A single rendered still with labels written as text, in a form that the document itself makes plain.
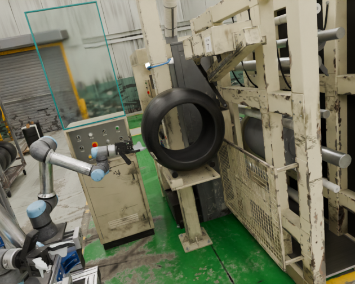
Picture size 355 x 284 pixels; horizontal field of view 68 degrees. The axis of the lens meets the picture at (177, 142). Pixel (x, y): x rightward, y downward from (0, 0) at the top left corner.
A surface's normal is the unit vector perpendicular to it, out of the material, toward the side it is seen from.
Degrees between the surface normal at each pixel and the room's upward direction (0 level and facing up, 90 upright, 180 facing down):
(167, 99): 46
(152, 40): 90
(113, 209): 90
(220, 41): 90
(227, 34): 90
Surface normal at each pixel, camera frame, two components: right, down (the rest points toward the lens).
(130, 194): 0.23, 0.25
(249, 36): 0.16, -0.06
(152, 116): -0.48, -0.12
